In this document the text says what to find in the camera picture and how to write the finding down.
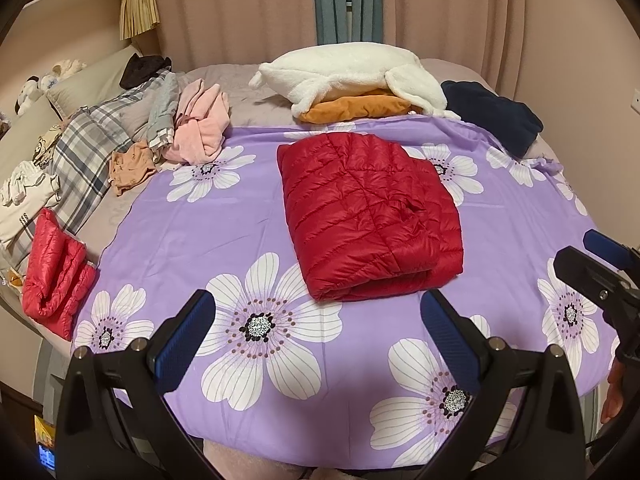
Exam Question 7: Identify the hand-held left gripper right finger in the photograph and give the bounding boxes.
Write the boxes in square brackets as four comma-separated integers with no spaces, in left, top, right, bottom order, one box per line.
[420,289,587,480]

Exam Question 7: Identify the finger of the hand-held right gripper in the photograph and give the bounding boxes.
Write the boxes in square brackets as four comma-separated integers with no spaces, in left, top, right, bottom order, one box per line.
[554,246,640,311]
[584,229,640,273]

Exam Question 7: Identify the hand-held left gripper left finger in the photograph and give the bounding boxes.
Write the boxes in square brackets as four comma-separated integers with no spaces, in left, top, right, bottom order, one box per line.
[54,289,217,480]

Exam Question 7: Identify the dark red puffer jacket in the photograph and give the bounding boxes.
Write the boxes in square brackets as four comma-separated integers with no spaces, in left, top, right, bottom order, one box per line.
[276,131,463,302]

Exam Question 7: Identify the person's right hand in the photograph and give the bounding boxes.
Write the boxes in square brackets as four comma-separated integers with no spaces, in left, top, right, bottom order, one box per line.
[600,360,626,425]

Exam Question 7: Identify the purple floral blanket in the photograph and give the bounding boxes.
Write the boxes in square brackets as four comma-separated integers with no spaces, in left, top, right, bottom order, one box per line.
[70,114,621,471]

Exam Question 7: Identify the light red folded puffer jacket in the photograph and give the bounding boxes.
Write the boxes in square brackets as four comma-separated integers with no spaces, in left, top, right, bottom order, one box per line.
[21,207,97,341]

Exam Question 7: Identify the tan garment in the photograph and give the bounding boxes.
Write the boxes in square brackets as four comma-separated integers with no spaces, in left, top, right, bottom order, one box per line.
[109,141,158,197]

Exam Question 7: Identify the navy garment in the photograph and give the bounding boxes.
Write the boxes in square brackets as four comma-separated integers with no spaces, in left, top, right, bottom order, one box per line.
[441,80,544,157]

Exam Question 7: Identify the white printed shirt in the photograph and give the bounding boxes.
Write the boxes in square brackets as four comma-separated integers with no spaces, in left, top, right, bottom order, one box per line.
[0,160,62,251]

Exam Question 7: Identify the grey plaid duvet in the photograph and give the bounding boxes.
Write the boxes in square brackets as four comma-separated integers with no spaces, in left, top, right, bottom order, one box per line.
[7,72,173,261]

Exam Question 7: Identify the pink garment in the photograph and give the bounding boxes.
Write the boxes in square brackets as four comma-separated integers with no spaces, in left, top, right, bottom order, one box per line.
[165,78,231,166]

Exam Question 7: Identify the grey striped garment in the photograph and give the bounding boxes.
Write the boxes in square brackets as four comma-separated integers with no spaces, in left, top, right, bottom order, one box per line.
[146,72,180,151]

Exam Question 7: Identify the cartoon printed cloth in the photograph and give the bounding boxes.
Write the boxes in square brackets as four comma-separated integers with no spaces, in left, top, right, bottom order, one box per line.
[32,127,68,163]

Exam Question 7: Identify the orange garment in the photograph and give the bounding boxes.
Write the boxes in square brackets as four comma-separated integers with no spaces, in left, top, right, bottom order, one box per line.
[299,89,423,124]

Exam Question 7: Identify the beige pillow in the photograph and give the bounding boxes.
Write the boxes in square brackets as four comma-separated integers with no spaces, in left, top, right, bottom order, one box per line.
[46,44,143,116]
[0,95,66,181]

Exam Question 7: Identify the black garment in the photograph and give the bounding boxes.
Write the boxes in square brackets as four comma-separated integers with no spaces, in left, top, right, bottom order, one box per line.
[119,54,172,88]

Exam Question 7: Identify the white fleece garment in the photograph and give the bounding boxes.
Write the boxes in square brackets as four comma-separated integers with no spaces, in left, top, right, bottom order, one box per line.
[248,44,448,118]

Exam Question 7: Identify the white plush toys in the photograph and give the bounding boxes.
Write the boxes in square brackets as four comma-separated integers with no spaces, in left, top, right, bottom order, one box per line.
[14,59,87,116]

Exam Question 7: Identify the yellow striped fringed cloth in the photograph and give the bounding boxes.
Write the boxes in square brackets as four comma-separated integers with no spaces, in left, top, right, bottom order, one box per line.
[119,0,161,41]

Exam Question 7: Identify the beige curtain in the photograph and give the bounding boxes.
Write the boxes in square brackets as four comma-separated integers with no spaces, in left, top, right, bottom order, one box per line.
[150,0,586,91]

